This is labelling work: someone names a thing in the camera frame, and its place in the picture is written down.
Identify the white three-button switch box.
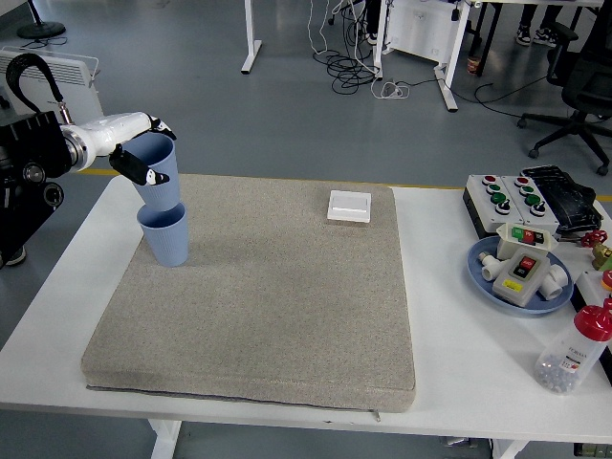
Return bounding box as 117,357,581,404
494,222,559,262

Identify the blue ribbed cup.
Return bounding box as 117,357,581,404
121,135,183,212
136,201,190,268

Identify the grey-brown mat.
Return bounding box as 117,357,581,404
79,173,417,413

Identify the clear bottle red cap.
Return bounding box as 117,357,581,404
534,298,612,396

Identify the white push-button control box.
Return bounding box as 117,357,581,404
499,174,560,235
466,173,528,239

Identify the green crate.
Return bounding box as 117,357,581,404
572,443,612,459

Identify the black fan base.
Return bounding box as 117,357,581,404
17,0,67,40

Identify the white table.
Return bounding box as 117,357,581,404
0,174,612,459

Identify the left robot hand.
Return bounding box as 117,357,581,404
78,111,177,186

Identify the black foot pedal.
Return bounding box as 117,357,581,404
519,164,604,236

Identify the white cable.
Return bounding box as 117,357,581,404
305,0,412,101

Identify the black office chair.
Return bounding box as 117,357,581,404
516,0,612,177

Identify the white wall switch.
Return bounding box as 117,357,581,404
326,189,373,223

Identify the person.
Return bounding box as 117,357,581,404
365,0,383,45
514,3,568,49

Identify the brass valve red handle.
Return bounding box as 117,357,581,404
576,229,612,273

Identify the black cable bundle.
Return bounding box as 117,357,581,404
313,0,383,95

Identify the black desk leg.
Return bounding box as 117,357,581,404
470,2,503,77

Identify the white desk leg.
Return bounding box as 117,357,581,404
240,0,263,75

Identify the white pipe fitting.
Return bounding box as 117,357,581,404
479,251,503,283
539,264,571,301

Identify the blue plate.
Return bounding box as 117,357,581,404
467,236,575,318

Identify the white desk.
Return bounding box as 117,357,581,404
372,0,606,112

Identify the grey red-black switch box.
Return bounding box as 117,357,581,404
492,251,550,307

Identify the emergency stop button box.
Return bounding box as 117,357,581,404
571,270,612,317

